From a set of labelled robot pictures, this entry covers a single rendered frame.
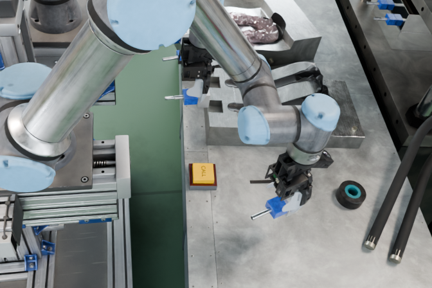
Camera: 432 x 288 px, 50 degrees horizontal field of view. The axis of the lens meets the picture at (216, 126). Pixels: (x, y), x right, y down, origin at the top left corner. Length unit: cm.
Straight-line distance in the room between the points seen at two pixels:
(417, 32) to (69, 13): 133
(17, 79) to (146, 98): 176
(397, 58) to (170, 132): 120
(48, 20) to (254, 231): 82
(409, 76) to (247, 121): 118
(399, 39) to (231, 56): 124
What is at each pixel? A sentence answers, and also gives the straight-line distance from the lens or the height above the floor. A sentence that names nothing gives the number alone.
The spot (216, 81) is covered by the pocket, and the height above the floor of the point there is 87.
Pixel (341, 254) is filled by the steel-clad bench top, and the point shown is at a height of 80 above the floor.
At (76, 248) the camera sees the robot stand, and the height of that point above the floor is 21.
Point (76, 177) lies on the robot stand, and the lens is 109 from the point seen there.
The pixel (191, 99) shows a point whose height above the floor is 94.
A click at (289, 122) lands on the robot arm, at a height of 128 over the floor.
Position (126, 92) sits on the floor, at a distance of 273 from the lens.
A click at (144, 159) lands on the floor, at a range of 241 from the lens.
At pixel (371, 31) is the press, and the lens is 214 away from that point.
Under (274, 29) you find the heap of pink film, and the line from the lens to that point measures 178.
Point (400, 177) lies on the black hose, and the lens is 147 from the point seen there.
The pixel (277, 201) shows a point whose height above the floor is 94.
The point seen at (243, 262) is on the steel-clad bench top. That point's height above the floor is 80.
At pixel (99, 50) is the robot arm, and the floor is 148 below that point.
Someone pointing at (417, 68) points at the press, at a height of 79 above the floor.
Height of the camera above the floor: 193
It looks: 48 degrees down
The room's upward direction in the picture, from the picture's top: 11 degrees clockwise
